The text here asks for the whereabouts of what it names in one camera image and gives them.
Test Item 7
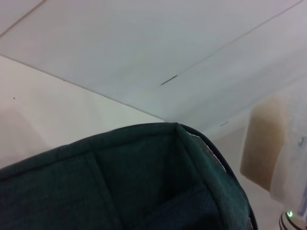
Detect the dark teal insulated lunch bag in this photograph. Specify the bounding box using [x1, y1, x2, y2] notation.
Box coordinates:
[0, 122, 259, 230]

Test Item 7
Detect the clear plastic lunch box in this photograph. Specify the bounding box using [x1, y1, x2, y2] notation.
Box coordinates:
[239, 94, 307, 207]

